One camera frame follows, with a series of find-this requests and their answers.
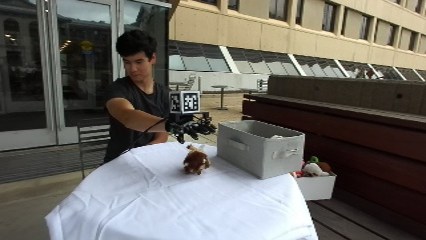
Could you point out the white marker cube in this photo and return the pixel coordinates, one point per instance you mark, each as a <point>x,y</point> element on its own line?
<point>185,102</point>

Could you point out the brown and white soft toy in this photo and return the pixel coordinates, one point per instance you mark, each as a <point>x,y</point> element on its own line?
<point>196,161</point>

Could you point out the round standing table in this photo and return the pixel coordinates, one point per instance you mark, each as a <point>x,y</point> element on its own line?
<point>221,96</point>

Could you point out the grey fabric storage box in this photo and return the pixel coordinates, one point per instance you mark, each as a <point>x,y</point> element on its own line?
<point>260,146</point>

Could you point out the the person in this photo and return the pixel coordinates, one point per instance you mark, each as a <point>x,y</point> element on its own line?
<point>133,100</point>

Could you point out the white tablecloth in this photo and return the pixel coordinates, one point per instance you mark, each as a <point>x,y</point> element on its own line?
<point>177,200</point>

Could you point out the metal slatted chair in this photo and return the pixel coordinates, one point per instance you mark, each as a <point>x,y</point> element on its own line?
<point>92,141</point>

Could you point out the red soft toy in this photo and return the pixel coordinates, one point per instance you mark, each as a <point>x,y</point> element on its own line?
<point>298,173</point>

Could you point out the white and green soft toy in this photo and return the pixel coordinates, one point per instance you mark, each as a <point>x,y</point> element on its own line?
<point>314,166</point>

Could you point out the white plastic bin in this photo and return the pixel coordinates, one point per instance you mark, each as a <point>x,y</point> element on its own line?
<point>316,186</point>

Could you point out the glass door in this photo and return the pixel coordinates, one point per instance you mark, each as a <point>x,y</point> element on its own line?
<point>84,60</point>

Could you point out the dark wooden bench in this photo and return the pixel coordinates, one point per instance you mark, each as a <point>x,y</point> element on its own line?
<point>354,140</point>

